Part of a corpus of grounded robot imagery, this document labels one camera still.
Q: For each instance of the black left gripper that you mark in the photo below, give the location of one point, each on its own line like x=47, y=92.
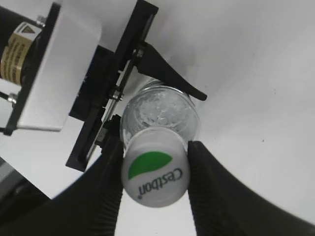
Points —
x=100, y=83

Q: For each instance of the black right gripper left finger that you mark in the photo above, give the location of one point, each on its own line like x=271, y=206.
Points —
x=89, y=207

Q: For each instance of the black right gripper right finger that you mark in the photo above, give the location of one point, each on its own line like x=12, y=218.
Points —
x=223, y=206

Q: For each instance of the clear cestbon water bottle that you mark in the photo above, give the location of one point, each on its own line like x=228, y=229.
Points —
x=158, y=105

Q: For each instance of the white green bottle cap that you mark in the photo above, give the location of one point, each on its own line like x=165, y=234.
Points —
x=155, y=169

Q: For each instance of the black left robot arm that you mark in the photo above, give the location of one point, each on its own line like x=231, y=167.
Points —
x=19, y=40

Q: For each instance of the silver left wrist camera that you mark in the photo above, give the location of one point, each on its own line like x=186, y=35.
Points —
x=66, y=48

